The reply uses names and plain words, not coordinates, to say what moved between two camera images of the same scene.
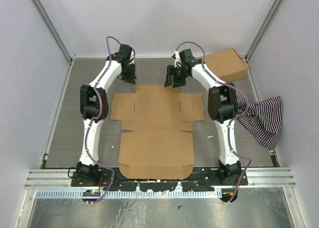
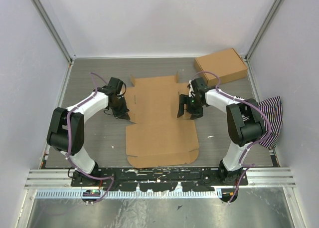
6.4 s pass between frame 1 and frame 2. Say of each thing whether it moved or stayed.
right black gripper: moved
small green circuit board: stayed
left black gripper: moved
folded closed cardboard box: stayed
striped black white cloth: stayed
